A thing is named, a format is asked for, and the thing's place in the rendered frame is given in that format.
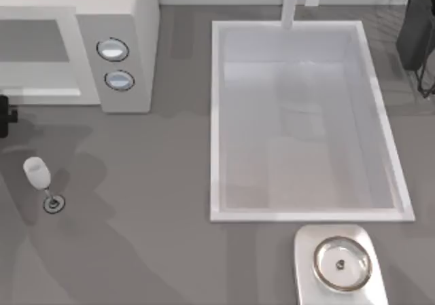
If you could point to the white sink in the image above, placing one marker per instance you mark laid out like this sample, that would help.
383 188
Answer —
306 131

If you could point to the round silver microwave knob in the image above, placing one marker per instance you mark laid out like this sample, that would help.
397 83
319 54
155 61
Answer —
112 49
119 80

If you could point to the pale microwave oven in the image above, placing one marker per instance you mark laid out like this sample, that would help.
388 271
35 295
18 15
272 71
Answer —
141 47

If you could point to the pale grey rounded tray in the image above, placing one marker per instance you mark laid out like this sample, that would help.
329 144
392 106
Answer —
306 271

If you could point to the tall white tap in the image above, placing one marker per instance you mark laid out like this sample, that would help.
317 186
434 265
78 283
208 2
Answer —
289 2

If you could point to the clear glass bowl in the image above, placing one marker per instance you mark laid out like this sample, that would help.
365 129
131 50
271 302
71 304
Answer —
342 263

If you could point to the clear wine glass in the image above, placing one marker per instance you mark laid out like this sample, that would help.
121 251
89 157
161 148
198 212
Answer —
38 176

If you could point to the pale microwave door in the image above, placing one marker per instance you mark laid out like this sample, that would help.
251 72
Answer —
40 77

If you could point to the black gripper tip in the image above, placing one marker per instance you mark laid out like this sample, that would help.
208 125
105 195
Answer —
4 115

